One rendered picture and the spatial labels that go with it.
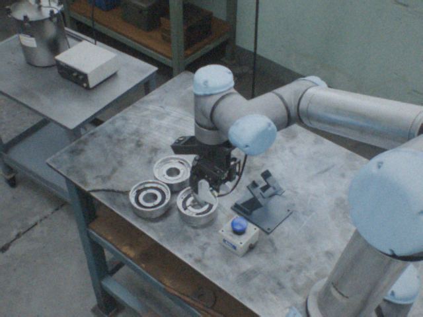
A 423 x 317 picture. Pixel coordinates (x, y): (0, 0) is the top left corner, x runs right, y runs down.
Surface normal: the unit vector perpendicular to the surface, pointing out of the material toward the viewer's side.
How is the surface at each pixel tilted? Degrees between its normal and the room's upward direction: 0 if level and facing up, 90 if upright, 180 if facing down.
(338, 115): 67
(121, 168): 0
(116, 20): 0
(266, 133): 90
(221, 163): 90
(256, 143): 90
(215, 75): 0
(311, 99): 50
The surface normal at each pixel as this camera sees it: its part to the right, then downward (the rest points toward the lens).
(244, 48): -0.64, 0.52
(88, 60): 0.01, -0.73
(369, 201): -0.81, 0.29
